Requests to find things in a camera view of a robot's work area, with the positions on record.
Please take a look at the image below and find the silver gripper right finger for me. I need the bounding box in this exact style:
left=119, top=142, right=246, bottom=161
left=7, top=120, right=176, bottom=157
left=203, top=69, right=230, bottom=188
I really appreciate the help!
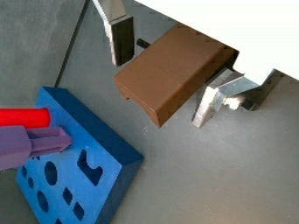
left=192, top=68, right=283, bottom=128

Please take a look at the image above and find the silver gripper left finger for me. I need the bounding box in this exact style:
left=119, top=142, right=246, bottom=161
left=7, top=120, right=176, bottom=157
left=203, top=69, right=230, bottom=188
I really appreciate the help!
left=92, top=0, right=135, bottom=67

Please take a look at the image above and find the red hexagon peg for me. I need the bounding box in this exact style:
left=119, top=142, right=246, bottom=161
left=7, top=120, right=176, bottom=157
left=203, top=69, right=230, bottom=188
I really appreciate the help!
left=0, top=108, right=51, bottom=129

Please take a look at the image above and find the purple pentagon peg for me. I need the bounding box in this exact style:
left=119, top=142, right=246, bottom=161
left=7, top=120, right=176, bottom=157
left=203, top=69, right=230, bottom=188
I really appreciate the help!
left=0, top=126, right=72, bottom=171

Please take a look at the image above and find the blue shape-sorter block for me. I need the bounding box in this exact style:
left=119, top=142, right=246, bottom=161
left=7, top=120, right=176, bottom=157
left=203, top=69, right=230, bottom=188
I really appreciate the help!
left=16, top=87, right=144, bottom=224

